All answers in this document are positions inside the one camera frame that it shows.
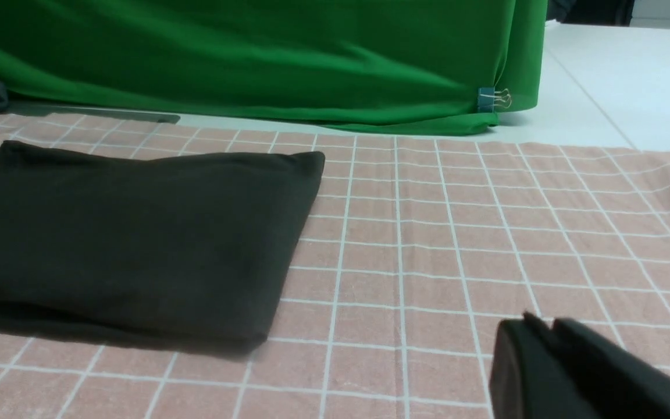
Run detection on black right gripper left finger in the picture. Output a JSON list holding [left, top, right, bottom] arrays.
[[489, 319, 599, 418]]

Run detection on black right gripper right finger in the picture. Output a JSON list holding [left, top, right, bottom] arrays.
[[523, 312, 670, 418]]

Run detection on dark gray long-sleeved shirt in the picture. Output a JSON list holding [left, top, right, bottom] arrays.
[[0, 140, 326, 353]]

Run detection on pink checkered tablecloth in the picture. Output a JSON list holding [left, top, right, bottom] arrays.
[[0, 115, 670, 418]]

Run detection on blue binder clip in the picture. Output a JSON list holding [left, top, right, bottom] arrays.
[[477, 87, 512, 112]]

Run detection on green backdrop cloth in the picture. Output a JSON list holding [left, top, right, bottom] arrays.
[[0, 1, 547, 136]]

